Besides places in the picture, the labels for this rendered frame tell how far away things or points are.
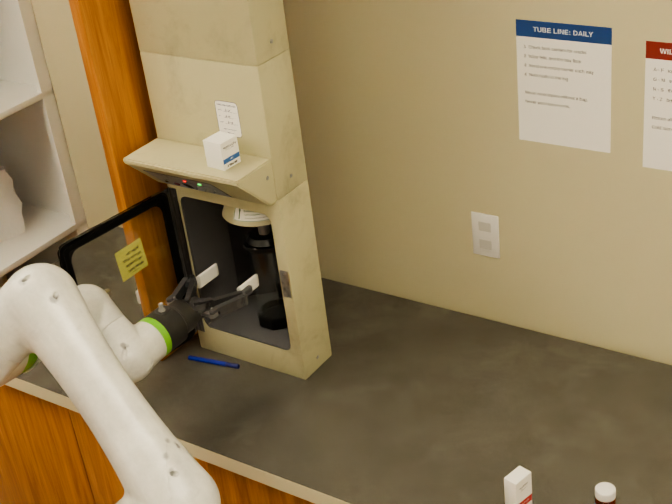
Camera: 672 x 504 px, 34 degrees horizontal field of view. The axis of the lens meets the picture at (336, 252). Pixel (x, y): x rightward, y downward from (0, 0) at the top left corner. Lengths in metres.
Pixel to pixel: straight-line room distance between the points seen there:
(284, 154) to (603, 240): 0.73
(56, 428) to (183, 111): 0.93
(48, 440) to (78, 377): 1.17
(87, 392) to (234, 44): 0.80
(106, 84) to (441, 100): 0.75
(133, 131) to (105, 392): 0.88
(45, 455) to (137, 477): 1.28
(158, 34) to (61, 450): 1.14
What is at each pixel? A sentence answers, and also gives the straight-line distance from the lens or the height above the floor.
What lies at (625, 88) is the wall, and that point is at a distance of 2.34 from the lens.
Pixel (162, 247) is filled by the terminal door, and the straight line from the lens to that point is 2.56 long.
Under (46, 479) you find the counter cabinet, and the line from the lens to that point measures 3.10.
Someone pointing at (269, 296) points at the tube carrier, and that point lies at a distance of 2.59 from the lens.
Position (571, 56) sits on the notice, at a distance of 2.36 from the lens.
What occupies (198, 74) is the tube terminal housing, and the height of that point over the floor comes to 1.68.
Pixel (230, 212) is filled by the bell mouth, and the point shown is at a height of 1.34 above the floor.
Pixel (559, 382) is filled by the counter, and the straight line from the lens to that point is 2.52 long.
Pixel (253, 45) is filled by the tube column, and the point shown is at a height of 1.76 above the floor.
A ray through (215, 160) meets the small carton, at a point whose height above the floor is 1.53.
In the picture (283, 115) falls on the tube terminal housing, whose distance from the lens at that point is 2.31.
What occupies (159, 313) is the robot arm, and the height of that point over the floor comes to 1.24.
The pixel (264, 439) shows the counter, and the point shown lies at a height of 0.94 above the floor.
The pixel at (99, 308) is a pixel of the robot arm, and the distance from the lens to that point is 2.28.
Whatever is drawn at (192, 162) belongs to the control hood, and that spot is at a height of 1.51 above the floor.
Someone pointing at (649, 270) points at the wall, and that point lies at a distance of 2.51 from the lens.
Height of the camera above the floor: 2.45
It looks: 29 degrees down
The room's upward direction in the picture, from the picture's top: 7 degrees counter-clockwise
